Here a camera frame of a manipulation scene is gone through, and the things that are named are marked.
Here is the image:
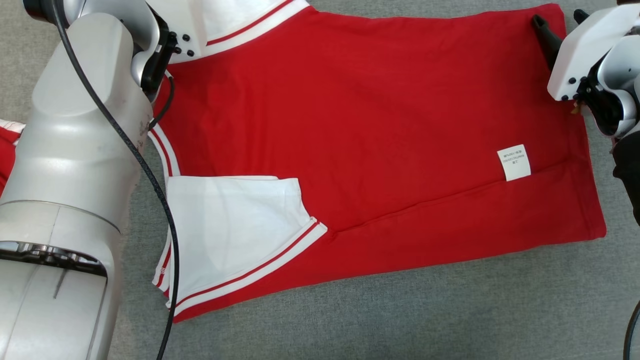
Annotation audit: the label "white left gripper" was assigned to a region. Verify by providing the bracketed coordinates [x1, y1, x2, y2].
[146, 0, 210, 64]

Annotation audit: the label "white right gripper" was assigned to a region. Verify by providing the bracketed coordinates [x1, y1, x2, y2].
[531, 4, 640, 103]

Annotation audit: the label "red shirt with white sleeves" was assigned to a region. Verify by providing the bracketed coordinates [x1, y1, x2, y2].
[147, 0, 607, 323]

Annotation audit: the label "red shorts with white trim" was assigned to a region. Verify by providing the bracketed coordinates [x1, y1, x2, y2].
[0, 119, 26, 196]

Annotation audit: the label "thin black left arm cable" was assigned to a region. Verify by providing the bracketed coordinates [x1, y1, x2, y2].
[149, 74, 176, 132]

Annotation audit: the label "black left camera cable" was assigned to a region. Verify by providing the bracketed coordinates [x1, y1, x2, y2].
[50, 0, 180, 360]

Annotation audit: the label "black camera cable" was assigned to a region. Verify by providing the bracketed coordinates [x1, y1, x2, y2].
[50, 0, 180, 360]
[622, 300, 640, 360]

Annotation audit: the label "black right camera cable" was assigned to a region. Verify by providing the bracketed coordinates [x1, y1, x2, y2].
[622, 300, 640, 360]

